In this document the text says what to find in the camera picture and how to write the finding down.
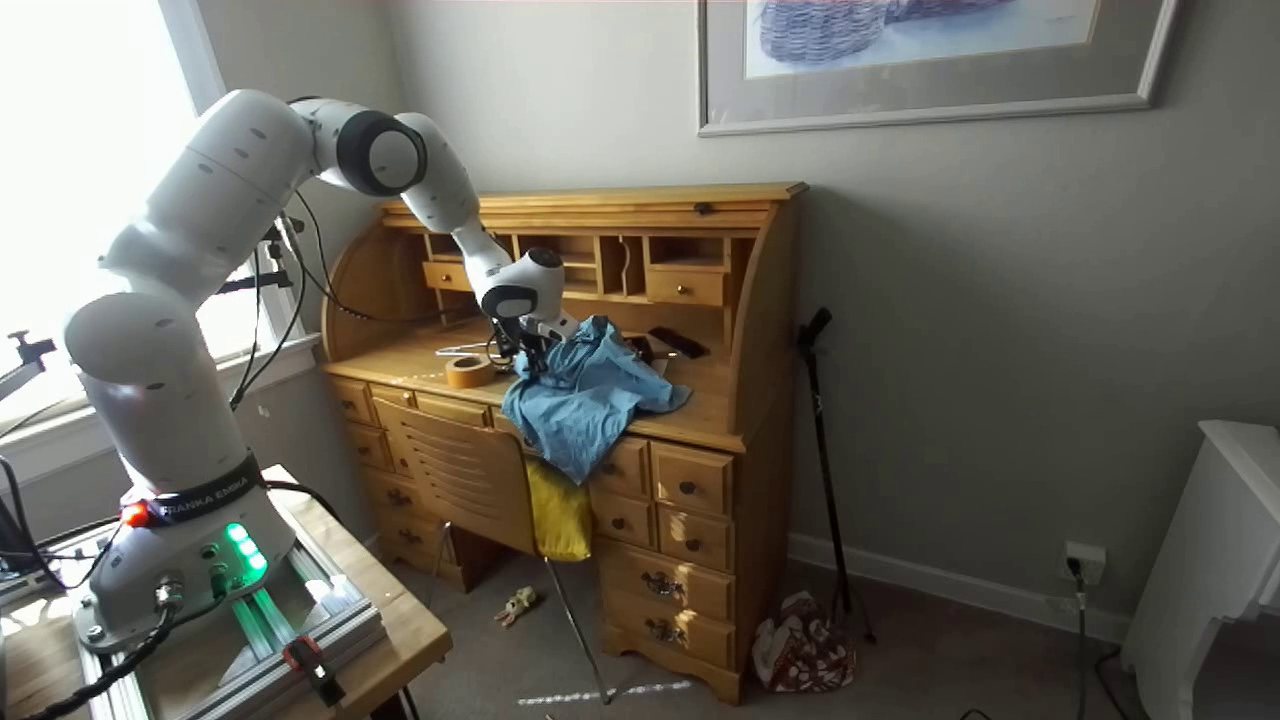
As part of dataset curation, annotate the black object on desk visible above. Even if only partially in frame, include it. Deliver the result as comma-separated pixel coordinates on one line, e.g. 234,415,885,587
650,328,709,358

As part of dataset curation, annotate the small toy on floor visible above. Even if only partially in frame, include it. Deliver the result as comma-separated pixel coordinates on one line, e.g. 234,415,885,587
492,584,543,629

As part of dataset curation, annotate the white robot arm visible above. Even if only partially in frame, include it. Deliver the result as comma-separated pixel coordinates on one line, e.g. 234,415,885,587
66,88,568,502

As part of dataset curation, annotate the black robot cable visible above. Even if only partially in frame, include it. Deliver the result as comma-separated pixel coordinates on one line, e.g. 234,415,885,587
220,185,404,402

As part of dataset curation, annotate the white cabinet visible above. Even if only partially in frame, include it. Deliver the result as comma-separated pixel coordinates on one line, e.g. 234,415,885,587
1125,419,1280,720

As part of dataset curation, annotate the white wire hanger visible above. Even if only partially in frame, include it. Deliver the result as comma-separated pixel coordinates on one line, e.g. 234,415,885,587
432,339,510,362

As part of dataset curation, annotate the black walking stick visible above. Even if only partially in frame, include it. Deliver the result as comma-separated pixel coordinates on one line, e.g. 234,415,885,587
795,309,877,644

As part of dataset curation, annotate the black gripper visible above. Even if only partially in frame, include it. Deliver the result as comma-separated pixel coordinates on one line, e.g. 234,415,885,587
497,317,562,375

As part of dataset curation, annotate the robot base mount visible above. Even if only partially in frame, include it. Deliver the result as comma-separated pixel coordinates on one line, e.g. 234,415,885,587
76,517,383,720

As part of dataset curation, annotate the blue cloth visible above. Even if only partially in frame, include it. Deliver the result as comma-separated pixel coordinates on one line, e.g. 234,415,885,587
504,317,692,489

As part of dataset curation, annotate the wall power outlet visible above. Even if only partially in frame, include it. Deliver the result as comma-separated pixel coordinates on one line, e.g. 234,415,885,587
1064,538,1109,580

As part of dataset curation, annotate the orange tape roll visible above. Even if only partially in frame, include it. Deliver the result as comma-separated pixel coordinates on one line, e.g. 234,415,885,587
443,353,497,386

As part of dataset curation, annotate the wooden roll-top desk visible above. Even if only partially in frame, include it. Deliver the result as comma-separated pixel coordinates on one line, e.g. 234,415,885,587
323,185,801,699

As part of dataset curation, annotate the wooden side table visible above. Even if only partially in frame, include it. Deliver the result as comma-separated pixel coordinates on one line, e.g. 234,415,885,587
6,465,451,720

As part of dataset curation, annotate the yellow cloth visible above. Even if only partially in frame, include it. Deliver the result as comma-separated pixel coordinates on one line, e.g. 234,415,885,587
523,461,594,562

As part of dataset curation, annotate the patterned bag on floor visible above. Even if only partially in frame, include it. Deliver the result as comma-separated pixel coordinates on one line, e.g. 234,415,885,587
754,593,857,694

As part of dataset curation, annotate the framed wall picture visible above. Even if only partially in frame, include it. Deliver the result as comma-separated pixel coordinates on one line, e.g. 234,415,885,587
697,0,1182,134

